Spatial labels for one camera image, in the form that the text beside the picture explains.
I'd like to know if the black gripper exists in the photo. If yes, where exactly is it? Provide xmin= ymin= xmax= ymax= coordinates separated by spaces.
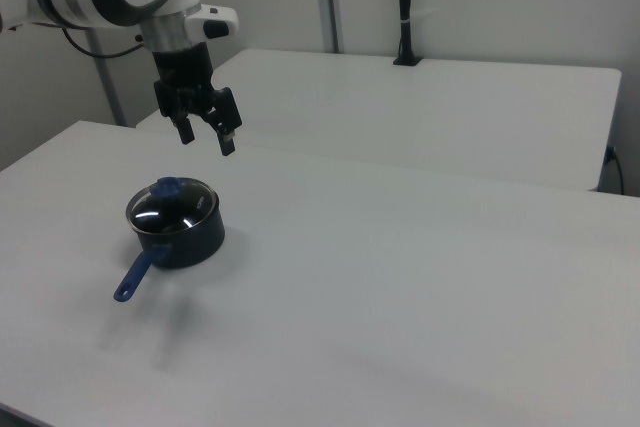
xmin=151 ymin=40 xmax=244 ymax=157

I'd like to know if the glass lid with blue knob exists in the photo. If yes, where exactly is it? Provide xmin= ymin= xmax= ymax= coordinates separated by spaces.
xmin=125 ymin=176 xmax=222 ymax=237

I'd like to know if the white side table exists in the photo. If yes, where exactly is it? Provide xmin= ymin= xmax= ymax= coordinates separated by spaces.
xmin=135 ymin=48 xmax=623 ymax=193

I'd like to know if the dark saucepan with blue handle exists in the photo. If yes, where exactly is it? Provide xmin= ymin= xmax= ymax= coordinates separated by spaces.
xmin=113 ymin=190 xmax=227 ymax=304

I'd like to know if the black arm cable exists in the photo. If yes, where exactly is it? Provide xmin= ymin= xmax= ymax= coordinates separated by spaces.
xmin=60 ymin=27 xmax=152 ymax=59

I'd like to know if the black cable with blue plug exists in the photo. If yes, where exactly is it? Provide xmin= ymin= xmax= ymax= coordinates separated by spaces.
xmin=602 ymin=145 xmax=627 ymax=196

